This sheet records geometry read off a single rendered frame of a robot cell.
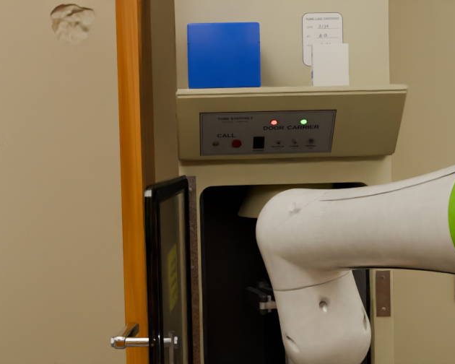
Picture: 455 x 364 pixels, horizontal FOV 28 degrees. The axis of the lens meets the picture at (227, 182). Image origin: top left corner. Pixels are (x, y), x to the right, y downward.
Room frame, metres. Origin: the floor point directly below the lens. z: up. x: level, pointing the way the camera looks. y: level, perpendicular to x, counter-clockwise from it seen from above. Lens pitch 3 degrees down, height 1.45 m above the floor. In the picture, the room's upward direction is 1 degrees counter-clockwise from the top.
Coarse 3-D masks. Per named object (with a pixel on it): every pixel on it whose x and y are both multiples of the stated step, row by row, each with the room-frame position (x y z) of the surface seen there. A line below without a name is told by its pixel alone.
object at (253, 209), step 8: (272, 184) 1.40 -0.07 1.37; (280, 184) 1.40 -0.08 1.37; (288, 184) 1.39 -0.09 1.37; (296, 184) 1.39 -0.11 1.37; (304, 184) 1.39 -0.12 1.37; (312, 184) 1.40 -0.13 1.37; (320, 184) 1.41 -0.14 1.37; (328, 184) 1.42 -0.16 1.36; (248, 192) 1.44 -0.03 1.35; (256, 192) 1.42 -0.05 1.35; (264, 192) 1.40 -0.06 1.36; (272, 192) 1.40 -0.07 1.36; (280, 192) 1.39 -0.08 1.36; (248, 200) 1.43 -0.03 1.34; (256, 200) 1.41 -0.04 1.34; (264, 200) 1.40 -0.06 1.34; (240, 208) 1.45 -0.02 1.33; (248, 208) 1.42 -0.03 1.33; (256, 208) 1.40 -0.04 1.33; (240, 216) 1.43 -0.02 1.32; (248, 216) 1.41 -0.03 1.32; (256, 216) 1.39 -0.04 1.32
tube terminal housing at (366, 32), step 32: (192, 0) 1.35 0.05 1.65; (224, 0) 1.36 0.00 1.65; (256, 0) 1.36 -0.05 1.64; (288, 0) 1.36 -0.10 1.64; (320, 0) 1.36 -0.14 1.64; (352, 0) 1.36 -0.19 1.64; (384, 0) 1.36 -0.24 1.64; (288, 32) 1.36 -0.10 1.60; (352, 32) 1.36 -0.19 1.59; (384, 32) 1.36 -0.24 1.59; (288, 64) 1.36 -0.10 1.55; (352, 64) 1.36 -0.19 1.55; (384, 64) 1.36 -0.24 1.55; (192, 160) 1.35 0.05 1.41; (224, 160) 1.35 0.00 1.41; (256, 160) 1.36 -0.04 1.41; (288, 160) 1.36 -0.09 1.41; (320, 160) 1.36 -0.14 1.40; (352, 160) 1.36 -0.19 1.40; (384, 160) 1.36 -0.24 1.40; (384, 320) 1.36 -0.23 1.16; (384, 352) 1.36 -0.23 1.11
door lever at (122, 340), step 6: (132, 324) 1.14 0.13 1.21; (138, 324) 1.15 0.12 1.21; (126, 330) 1.11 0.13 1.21; (132, 330) 1.12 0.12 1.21; (138, 330) 1.15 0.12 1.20; (120, 336) 1.08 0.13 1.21; (126, 336) 1.08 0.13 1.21; (132, 336) 1.11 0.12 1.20; (114, 342) 1.07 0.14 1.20; (120, 342) 1.07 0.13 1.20; (126, 342) 1.07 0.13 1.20; (132, 342) 1.07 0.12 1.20; (138, 342) 1.07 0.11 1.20; (144, 342) 1.07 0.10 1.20; (120, 348) 1.07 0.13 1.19
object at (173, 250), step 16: (176, 176) 1.26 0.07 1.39; (144, 192) 1.04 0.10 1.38; (144, 208) 1.03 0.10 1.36; (160, 208) 1.10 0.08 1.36; (176, 208) 1.23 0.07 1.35; (160, 224) 1.09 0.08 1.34; (176, 224) 1.22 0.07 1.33; (176, 240) 1.22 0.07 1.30; (176, 256) 1.21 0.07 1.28; (176, 272) 1.21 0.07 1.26; (176, 288) 1.21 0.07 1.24; (176, 304) 1.20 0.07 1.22; (176, 320) 1.20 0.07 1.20; (176, 352) 1.19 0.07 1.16
